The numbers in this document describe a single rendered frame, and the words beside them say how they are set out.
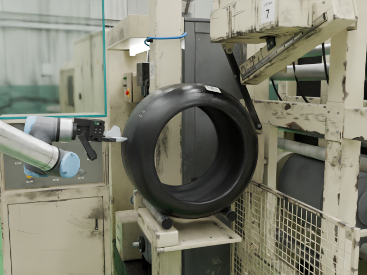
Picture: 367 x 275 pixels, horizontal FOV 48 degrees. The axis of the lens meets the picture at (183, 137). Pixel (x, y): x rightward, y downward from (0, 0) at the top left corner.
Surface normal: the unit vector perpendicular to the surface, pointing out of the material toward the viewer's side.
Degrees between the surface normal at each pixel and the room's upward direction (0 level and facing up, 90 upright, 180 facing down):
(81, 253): 90
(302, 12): 90
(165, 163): 90
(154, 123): 84
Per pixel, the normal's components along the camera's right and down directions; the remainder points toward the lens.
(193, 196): -0.01, -0.71
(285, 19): 0.32, 0.13
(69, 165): 0.87, 0.09
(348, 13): 0.30, -0.18
